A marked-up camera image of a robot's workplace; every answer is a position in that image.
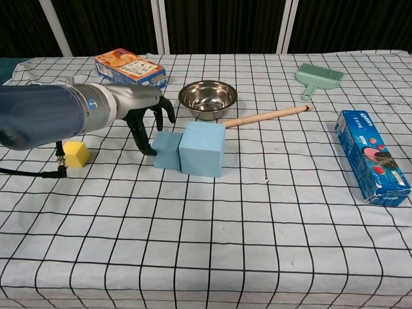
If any wooden rolling stick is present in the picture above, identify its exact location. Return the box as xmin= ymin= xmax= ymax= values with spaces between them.
xmin=221 ymin=104 xmax=314 ymax=129

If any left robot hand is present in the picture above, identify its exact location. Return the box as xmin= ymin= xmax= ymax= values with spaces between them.
xmin=111 ymin=82 xmax=176 ymax=157

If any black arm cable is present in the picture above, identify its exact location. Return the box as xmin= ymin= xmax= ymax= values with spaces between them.
xmin=0 ymin=140 xmax=68 ymax=179

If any stainless steel bowl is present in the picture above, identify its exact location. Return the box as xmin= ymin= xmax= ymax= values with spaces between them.
xmin=178 ymin=80 xmax=238 ymax=121

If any teal table pad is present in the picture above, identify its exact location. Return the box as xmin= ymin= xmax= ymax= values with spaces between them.
xmin=0 ymin=57 xmax=25 ymax=86

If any medium blue foam cube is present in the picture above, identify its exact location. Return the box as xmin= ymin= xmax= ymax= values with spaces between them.
xmin=151 ymin=131 xmax=184 ymax=171

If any green hand brush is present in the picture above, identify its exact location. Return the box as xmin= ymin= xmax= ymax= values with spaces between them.
xmin=294 ymin=62 xmax=344 ymax=101

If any blue Oreo box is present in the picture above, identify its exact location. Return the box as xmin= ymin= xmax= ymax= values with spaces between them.
xmin=334 ymin=109 xmax=412 ymax=207

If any white partition frame post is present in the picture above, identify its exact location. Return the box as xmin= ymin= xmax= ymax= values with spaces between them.
xmin=151 ymin=0 xmax=171 ymax=55
xmin=276 ymin=0 xmax=299 ymax=54
xmin=40 ymin=0 xmax=73 ymax=57

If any large blue foam cube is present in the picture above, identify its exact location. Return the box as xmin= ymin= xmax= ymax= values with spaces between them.
xmin=178 ymin=121 xmax=226 ymax=178

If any white checked tablecloth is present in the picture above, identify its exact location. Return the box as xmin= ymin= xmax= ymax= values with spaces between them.
xmin=0 ymin=50 xmax=412 ymax=309

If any orange blue cracker box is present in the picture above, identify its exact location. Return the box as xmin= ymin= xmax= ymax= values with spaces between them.
xmin=94 ymin=48 xmax=167 ymax=91

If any small yellow foam cube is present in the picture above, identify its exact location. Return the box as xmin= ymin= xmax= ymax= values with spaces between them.
xmin=63 ymin=140 xmax=91 ymax=168

